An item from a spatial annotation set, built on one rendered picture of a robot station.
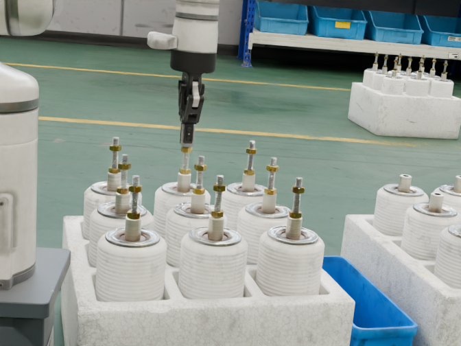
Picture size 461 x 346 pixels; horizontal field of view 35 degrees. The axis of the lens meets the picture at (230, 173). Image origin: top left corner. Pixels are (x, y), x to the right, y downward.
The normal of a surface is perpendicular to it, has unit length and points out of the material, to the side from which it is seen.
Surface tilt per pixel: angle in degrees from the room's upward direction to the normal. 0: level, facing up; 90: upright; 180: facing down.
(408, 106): 90
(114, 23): 90
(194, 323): 90
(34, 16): 120
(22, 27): 141
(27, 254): 90
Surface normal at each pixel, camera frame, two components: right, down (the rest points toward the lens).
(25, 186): 0.89, 0.18
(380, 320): -0.96, -0.05
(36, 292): 0.08, -0.97
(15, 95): 0.71, 0.21
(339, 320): 0.26, 0.26
